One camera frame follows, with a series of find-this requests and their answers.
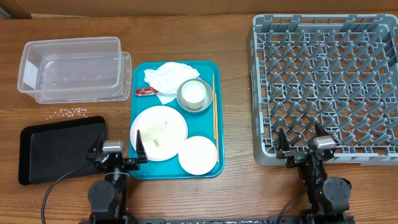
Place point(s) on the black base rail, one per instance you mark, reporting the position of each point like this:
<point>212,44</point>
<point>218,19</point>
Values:
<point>269,220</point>

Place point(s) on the teal serving tray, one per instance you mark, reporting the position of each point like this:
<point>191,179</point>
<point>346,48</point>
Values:
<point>198,124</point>

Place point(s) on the red snack wrapper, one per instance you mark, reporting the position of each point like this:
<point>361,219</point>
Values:
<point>147,91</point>

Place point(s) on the wooden chopstick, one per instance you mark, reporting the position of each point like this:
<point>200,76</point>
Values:
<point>216,126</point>
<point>214,106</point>

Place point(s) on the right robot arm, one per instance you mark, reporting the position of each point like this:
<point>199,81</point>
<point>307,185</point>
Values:
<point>328,196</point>

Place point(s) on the grey bowl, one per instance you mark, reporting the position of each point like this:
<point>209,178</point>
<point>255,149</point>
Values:
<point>206,103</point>

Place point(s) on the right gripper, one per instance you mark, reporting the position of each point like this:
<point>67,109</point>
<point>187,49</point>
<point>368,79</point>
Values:
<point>295,157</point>

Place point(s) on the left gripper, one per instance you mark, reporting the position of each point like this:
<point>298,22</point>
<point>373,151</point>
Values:
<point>134,163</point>

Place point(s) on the white cup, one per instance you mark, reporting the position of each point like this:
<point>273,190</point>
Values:
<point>193,93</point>

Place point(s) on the grey dishwasher rack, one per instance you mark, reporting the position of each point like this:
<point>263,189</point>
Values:
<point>336,70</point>

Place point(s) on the clear plastic bin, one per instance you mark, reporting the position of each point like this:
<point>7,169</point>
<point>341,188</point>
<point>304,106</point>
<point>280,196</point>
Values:
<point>79,70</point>

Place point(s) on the scattered rice grains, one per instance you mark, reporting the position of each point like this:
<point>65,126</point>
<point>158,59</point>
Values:
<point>69,113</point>

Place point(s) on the white napkin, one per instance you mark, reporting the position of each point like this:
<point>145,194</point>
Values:
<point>167,79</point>

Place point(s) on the black tray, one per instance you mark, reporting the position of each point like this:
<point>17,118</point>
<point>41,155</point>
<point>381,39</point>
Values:
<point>47,151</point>

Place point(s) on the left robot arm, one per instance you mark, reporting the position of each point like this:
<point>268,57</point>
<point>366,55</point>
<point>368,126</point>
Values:
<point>108,197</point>

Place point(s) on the large white plate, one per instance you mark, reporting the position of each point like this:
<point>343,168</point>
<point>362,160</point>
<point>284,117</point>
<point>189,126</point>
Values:
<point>163,129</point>

